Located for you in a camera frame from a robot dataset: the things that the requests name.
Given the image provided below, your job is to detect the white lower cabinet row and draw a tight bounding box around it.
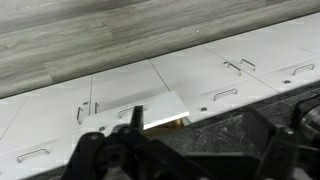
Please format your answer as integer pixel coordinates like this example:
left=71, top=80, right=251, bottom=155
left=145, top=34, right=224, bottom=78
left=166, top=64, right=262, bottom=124
left=0, top=14, right=320, bottom=180

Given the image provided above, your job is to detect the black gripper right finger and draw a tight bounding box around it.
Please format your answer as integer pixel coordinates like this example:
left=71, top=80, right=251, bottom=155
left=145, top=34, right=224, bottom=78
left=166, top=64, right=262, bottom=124
left=242, top=108, right=320, bottom=180

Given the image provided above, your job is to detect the white drawer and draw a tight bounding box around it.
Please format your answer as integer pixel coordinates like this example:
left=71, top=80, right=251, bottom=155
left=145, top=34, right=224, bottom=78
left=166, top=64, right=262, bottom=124
left=82, top=91, right=189, bottom=135

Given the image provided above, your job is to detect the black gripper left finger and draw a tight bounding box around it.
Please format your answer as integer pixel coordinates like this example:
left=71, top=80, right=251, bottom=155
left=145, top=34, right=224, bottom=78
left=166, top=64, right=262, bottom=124
left=62, top=106, right=214, bottom=180

